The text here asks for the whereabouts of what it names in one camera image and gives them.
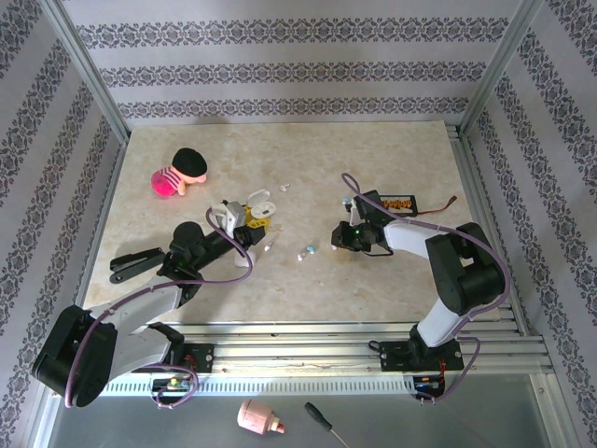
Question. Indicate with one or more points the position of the aluminium frame post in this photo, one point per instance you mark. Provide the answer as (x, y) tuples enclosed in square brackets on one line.
[(499, 70), (91, 74)]

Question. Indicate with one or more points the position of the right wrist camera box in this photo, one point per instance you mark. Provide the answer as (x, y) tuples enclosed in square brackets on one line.
[(368, 203)]

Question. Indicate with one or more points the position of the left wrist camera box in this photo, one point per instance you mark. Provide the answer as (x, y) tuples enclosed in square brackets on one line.
[(228, 214)]

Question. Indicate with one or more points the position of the pink plastic bottle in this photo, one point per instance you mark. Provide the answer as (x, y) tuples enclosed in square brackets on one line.
[(256, 416)]

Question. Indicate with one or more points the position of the white oval charging case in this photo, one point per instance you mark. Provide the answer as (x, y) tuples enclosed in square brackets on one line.
[(262, 211)]

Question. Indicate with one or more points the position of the black stapler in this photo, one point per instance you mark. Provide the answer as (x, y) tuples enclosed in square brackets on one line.
[(135, 262)]

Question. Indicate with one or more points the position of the pink plush doll black hat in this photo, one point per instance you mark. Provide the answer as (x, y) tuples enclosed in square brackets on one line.
[(186, 161)]

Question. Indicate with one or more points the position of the grey metal shelf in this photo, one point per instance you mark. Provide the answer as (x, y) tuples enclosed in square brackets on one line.
[(420, 424)]

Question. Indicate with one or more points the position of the small circuit board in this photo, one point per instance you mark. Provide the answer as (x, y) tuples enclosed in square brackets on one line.
[(173, 383), (428, 383)]

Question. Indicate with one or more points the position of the aluminium side rail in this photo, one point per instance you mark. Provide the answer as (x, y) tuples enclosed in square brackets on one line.
[(471, 186), (107, 196)]

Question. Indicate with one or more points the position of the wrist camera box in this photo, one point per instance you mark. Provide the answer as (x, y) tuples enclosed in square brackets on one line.
[(368, 203), (228, 214)]

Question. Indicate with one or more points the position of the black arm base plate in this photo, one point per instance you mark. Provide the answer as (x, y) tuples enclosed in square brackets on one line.
[(396, 357), (203, 357)]

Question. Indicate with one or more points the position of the aluminium mounting rail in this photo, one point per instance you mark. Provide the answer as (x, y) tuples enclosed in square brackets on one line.
[(298, 354)]

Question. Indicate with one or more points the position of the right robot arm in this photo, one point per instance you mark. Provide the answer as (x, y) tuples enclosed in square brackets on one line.
[(466, 275)]

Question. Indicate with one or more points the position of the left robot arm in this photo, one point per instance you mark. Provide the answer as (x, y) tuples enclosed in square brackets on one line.
[(140, 303)]

